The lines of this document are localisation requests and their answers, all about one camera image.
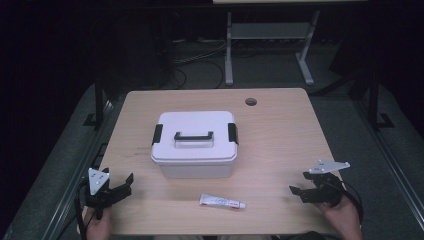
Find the person's right hand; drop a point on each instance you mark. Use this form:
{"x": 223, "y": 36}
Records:
{"x": 343, "y": 220}

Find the white ointment tube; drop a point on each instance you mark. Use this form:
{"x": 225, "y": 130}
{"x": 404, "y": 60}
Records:
{"x": 220, "y": 201}

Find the aluminium floor rail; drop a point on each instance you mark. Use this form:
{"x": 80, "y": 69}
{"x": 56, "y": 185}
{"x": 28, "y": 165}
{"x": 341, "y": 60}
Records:
{"x": 393, "y": 160}
{"x": 76, "y": 173}

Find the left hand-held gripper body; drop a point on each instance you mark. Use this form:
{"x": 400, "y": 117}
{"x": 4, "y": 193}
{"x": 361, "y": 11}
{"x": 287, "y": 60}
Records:
{"x": 95, "y": 180}

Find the dark cloth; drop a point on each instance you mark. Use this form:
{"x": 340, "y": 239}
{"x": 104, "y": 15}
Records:
{"x": 310, "y": 236}

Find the white plastic storage box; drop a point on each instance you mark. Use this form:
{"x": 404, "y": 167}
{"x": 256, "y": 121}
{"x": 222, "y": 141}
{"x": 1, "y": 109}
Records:
{"x": 196, "y": 170}

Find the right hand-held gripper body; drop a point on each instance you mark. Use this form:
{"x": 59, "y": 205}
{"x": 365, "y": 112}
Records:
{"x": 325, "y": 190}

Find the black metal stand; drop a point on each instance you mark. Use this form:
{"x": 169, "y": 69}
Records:
{"x": 99, "y": 100}
{"x": 375, "y": 100}

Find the person's left hand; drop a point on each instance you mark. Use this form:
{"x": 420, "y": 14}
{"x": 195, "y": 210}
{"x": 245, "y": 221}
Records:
{"x": 98, "y": 228}

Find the grey metal table frame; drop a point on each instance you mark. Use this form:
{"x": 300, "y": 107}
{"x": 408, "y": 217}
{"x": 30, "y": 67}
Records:
{"x": 270, "y": 30}

